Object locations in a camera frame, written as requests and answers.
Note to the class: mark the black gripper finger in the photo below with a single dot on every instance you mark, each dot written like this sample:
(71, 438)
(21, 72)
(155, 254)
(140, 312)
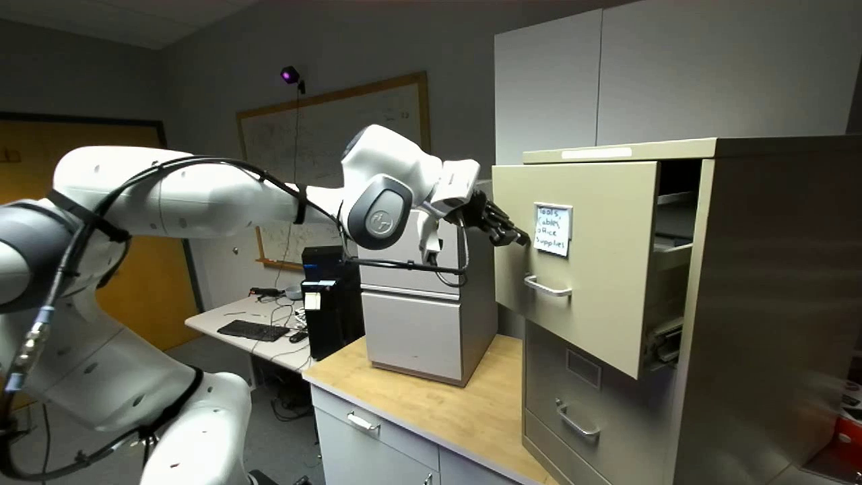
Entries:
(511, 239)
(505, 213)

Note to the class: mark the yellow wooden door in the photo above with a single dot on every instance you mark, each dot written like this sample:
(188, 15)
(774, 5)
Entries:
(152, 286)

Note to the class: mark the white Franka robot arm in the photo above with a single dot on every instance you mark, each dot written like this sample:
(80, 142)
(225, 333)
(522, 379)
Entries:
(179, 192)

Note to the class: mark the beige closed filing drawer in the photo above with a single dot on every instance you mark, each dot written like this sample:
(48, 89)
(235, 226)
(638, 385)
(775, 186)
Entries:
(608, 421)

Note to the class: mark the tall white storage cabinet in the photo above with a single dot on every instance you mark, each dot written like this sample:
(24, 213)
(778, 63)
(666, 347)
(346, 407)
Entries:
(674, 83)

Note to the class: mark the grey lateral file cabinet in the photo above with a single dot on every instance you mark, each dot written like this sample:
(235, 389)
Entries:
(421, 325)

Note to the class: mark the black keyboard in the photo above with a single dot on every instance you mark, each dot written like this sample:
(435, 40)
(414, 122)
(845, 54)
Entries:
(253, 331)

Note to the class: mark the black computer tower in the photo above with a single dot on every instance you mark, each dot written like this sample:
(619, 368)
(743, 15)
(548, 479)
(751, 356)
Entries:
(330, 300)

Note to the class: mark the beige metal filing cabinet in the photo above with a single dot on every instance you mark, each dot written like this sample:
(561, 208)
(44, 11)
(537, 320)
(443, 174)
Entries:
(771, 305)

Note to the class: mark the grey office desk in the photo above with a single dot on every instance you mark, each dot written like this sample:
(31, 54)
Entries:
(251, 347)

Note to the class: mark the camera with purple light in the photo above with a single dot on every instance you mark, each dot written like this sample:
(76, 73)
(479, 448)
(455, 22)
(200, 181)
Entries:
(291, 77)

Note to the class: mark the red object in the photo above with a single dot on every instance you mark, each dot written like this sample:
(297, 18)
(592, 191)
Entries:
(848, 436)

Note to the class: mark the wood framed whiteboard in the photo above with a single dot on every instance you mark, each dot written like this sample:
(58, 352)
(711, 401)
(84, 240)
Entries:
(304, 135)

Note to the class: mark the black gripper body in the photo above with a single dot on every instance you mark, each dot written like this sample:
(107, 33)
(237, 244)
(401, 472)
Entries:
(478, 213)

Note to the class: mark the beige filing drawer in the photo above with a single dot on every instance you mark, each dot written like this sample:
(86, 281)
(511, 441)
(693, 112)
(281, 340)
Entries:
(592, 259)
(608, 421)

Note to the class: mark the white base cabinet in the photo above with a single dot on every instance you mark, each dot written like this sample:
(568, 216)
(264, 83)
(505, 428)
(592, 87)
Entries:
(386, 455)

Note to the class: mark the wooden counter top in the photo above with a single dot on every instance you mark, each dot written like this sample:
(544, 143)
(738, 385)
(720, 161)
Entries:
(440, 395)

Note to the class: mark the white paper drawer label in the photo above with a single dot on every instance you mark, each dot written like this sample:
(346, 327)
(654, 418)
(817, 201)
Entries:
(552, 231)

